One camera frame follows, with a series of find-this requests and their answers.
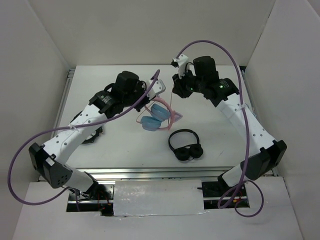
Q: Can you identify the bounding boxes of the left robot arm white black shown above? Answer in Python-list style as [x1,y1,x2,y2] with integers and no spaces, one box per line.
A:
[28,70,160,200]

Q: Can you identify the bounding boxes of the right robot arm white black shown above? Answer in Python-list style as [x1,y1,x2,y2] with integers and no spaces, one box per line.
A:
[171,54,287,196]

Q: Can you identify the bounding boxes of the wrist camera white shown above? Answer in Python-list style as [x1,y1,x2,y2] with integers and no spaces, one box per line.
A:
[147,79,166,100]
[170,54,189,79]

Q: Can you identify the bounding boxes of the purple cable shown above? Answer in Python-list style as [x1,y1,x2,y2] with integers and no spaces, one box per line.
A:
[7,69,161,213]
[178,39,265,218]

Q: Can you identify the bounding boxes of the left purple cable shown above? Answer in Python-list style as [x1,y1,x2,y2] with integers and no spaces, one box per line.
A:
[7,69,161,213]

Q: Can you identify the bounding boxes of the aluminium front rail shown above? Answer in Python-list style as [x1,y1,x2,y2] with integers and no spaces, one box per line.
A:
[79,166,231,182]

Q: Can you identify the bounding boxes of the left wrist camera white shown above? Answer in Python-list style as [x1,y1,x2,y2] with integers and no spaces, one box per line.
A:
[147,79,166,100]

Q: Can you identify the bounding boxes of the pink blue cat-ear headphones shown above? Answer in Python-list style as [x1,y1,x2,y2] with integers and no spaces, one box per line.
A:
[136,97,183,132]

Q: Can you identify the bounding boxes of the black on-ear headphones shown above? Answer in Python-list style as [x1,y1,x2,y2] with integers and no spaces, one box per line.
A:
[168,128,204,162]

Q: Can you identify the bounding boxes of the black headphones tangled cable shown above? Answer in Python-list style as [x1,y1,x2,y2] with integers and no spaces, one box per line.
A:
[81,126,105,145]

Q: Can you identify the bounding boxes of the left aluminium side rail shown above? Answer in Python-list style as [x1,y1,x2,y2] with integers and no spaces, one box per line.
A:
[53,68,76,129]

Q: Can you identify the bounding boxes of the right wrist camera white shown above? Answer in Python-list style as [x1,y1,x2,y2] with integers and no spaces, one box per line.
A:
[170,54,189,79]

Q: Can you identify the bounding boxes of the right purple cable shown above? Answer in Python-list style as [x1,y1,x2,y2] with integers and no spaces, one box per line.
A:
[178,39,265,218]

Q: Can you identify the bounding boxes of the white foil-taped panel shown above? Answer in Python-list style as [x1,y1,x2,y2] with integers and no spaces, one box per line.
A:
[113,179,205,217]

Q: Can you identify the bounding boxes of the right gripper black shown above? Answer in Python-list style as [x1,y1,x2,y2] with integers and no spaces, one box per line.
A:
[172,67,205,98]

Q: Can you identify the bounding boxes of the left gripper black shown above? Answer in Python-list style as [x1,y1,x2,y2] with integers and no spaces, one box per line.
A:
[123,81,156,112]

